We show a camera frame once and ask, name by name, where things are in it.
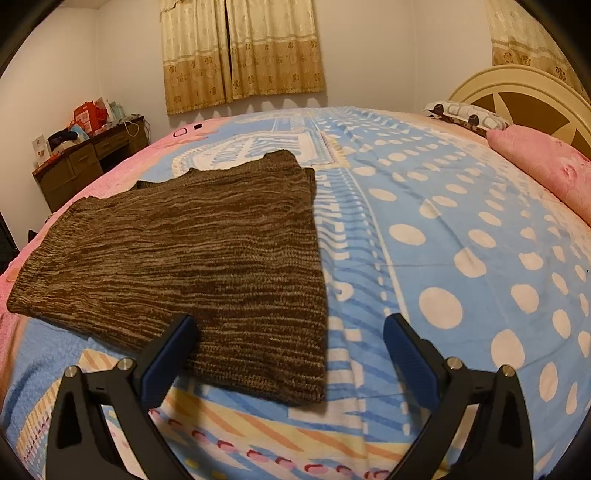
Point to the white card on desk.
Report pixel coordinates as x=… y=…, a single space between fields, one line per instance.
x=41 y=149

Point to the brown knitted sweater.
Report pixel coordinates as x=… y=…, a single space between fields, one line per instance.
x=236 y=249

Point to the blue polka dot bedsheet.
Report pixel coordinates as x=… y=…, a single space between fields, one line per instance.
x=418 y=217

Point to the cream wooden headboard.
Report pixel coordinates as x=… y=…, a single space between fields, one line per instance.
x=530 y=97

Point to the pink fleece blanket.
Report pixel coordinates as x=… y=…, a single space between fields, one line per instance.
x=120 y=179

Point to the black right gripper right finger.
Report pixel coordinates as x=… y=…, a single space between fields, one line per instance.
x=499 y=442

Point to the black bag on desk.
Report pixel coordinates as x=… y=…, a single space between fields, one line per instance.
x=63 y=137

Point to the beige patterned window curtain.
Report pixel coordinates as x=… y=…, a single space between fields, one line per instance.
x=217 y=52

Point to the dark wooden desk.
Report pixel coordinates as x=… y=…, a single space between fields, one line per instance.
x=63 y=176

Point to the pink pillow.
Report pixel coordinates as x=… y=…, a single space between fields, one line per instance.
x=554 y=164

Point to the red gift box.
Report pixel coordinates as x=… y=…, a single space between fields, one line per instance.
x=91 y=117

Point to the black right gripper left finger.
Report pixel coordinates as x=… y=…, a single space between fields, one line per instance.
x=80 y=444

